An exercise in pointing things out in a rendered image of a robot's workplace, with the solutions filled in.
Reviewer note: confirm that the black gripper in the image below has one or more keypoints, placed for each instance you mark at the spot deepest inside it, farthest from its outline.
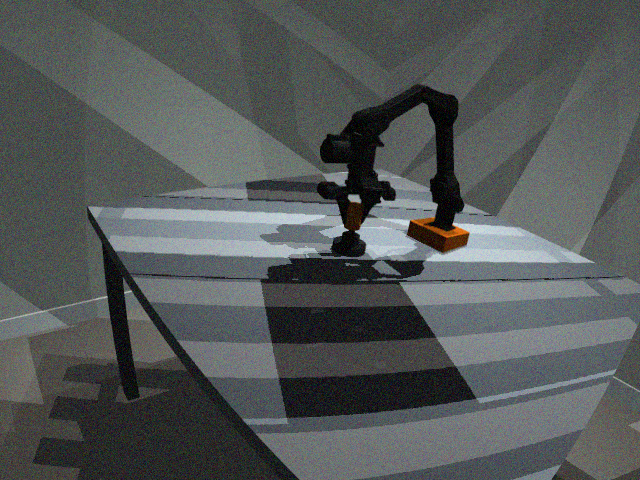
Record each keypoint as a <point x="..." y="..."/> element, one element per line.
<point x="330" y="190"/>

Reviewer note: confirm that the black round pedestal with short shaft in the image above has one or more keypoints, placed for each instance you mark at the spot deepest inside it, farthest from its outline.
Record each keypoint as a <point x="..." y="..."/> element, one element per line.
<point x="349" y="244"/>

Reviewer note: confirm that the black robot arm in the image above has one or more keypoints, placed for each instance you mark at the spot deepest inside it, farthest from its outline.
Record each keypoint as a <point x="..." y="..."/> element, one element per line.
<point x="349" y="147"/>

